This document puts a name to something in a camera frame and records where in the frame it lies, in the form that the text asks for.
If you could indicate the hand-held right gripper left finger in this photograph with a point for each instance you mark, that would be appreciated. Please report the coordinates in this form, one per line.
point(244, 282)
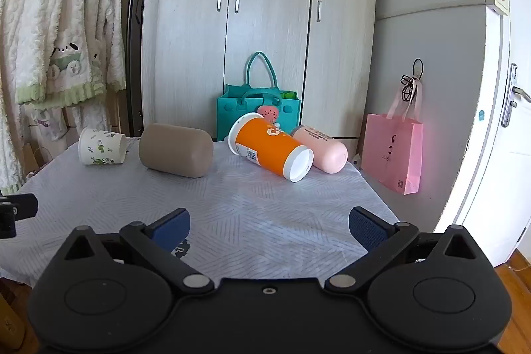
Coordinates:
point(172, 228)

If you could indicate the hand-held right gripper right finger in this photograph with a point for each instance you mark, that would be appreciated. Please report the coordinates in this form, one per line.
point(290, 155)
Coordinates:
point(367, 230)

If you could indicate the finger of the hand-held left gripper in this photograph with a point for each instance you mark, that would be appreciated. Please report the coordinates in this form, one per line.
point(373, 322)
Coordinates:
point(23, 206)

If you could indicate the beige cup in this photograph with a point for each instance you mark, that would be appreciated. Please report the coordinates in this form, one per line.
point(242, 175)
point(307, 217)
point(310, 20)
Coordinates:
point(176, 150)

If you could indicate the pink cup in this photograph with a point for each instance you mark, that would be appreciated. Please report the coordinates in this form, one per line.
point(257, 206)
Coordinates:
point(327, 150)

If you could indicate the white green-print paper cup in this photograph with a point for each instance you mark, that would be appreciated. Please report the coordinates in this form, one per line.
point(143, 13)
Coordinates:
point(101, 146)

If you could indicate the orange paper cup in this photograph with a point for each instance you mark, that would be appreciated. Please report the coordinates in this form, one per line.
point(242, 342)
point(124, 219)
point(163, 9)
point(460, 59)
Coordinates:
point(265, 146)

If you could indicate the brown paper bag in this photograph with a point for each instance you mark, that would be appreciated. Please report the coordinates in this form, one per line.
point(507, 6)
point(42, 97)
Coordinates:
point(35, 159)

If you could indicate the pink paper bag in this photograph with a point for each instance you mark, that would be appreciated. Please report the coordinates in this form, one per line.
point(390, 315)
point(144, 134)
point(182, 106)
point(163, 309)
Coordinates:
point(392, 155)

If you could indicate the white printed pajama trousers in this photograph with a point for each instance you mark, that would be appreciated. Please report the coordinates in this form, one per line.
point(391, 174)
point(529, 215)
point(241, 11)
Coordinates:
point(89, 117)

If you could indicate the teal felt tote bag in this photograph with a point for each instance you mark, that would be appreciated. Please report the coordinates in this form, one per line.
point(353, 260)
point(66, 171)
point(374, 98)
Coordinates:
point(232, 109)

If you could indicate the watermelon slice charm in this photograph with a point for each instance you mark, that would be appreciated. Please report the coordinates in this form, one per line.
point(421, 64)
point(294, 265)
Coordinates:
point(269, 112)

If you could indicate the white door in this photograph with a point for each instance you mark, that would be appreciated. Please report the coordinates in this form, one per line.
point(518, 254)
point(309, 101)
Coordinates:
point(510, 171)

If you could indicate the white fluffy green-trim robe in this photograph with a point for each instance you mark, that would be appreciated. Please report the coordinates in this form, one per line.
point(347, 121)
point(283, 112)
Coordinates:
point(62, 5)

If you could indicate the light wooden wardrobe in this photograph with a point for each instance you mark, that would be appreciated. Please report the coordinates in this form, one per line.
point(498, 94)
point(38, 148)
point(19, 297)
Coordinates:
point(269, 5)

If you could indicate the black metal frame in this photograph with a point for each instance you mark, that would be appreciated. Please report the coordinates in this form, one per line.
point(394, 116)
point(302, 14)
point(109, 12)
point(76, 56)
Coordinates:
point(135, 47)

